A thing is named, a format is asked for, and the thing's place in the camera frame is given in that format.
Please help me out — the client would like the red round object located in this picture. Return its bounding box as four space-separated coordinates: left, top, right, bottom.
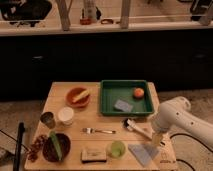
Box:
80 18 92 25

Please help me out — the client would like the brown ring object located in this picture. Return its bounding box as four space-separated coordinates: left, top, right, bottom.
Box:
101 19 114 24

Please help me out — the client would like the black pole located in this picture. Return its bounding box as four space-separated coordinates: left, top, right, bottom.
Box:
13 122 25 171

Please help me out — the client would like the silver fork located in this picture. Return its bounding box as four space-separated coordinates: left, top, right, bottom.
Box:
82 127 116 134

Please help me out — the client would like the grey folded cloth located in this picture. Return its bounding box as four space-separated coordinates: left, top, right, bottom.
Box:
128 144 159 166

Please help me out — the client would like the orange fruit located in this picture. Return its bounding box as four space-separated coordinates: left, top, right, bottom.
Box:
133 88 144 99

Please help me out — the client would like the green plastic cup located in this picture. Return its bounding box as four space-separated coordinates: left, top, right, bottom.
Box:
106 141 126 158

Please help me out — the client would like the green cucumber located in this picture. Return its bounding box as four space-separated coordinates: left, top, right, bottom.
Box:
50 131 62 161

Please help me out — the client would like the dark brown bowl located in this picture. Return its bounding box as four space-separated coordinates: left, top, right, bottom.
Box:
42 132 71 162

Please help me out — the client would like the wooden table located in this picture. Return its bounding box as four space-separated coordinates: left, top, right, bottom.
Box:
24 82 178 171

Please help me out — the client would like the metal cup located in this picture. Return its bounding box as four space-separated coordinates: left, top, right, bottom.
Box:
40 112 56 129

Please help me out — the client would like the green plastic tray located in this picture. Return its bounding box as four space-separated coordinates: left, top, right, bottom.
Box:
99 80 154 117

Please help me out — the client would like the black cable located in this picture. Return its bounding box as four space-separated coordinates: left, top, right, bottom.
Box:
169 132 213 171

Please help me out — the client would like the yellow banana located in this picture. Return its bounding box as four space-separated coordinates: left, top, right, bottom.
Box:
72 90 90 103

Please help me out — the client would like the wooden block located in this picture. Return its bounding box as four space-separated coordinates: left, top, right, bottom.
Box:
81 148 107 163

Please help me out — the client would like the white paper cup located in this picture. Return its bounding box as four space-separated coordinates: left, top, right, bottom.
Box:
57 107 74 125

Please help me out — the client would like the orange bowl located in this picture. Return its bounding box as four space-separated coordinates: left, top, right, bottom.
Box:
66 87 90 108

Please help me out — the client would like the grey sponge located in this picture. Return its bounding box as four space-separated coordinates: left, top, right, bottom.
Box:
114 99 133 112

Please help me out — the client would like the black chair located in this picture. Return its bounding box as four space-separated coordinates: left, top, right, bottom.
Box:
0 0 52 27

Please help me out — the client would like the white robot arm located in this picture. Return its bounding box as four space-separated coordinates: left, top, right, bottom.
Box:
151 96 213 148

